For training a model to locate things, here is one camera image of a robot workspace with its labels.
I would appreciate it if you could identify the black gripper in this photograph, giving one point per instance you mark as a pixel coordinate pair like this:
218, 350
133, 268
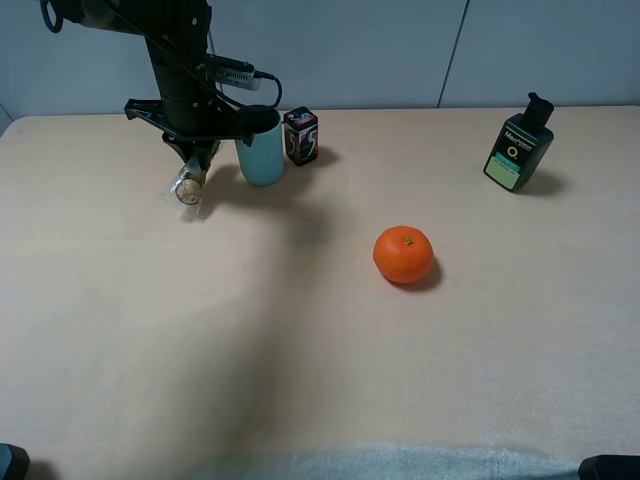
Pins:
203, 122

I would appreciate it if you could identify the snack bar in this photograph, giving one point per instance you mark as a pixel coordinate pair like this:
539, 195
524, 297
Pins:
185, 190

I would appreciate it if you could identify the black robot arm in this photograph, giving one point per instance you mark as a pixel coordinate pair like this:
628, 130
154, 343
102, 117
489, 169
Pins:
175, 33

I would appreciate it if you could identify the black object bottom left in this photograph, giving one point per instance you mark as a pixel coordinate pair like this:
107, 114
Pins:
14, 462

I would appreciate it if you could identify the black object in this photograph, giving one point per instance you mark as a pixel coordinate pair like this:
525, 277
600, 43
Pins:
14, 462
610, 467

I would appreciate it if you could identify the black object bottom right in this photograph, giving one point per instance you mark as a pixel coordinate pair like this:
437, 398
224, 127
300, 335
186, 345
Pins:
610, 467

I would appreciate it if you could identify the light blue cup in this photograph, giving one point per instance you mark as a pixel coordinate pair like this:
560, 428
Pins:
261, 163

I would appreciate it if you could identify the black gum box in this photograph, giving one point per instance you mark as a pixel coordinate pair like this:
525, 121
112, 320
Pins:
301, 135

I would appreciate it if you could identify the orange mandarin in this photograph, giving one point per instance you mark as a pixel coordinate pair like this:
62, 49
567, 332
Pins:
403, 254

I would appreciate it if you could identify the dark green lotion bottle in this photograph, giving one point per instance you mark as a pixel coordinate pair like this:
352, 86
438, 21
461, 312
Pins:
521, 144

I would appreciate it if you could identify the grey cloth at table edge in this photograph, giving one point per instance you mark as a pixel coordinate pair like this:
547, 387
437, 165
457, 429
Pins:
387, 461

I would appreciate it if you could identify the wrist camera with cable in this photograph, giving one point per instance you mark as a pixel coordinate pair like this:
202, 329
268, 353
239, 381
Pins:
238, 74

